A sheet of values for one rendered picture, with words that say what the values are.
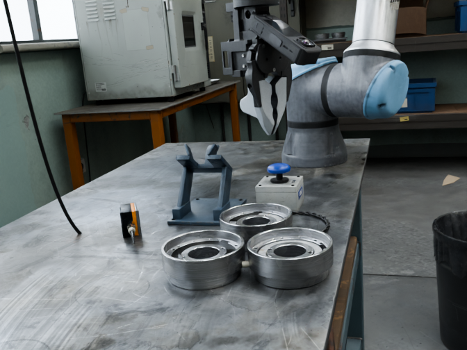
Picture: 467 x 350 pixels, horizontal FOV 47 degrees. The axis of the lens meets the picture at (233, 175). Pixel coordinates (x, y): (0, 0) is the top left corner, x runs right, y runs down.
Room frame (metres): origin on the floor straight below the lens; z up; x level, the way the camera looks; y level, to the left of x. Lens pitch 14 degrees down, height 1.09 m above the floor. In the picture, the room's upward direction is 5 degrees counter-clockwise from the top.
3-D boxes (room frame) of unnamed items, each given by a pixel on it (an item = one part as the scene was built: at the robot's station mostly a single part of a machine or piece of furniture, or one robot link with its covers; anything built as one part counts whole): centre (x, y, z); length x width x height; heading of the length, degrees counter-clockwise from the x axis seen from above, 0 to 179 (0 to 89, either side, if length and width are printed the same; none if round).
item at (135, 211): (0.82, 0.16, 0.82); 0.05 x 0.02 x 0.04; 12
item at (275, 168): (0.89, -0.08, 0.85); 0.04 x 0.04 x 0.05
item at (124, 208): (0.79, 0.17, 0.82); 0.17 x 0.02 x 0.04; 12
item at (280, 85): (0.88, -0.07, 0.98); 0.06 x 0.03 x 0.09; 42
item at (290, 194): (0.89, -0.08, 0.82); 0.08 x 0.07 x 0.05; 163
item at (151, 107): (3.49, 0.41, 0.39); 1.50 x 0.62 x 0.78; 163
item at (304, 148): (1.21, -0.19, 0.85); 0.15 x 0.15 x 0.10
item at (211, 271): (0.63, 0.05, 0.82); 0.10 x 0.10 x 0.04
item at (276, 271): (0.62, -0.06, 0.82); 0.10 x 0.10 x 0.04
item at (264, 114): (0.85, -0.04, 0.98); 0.06 x 0.03 x 0.09; 42
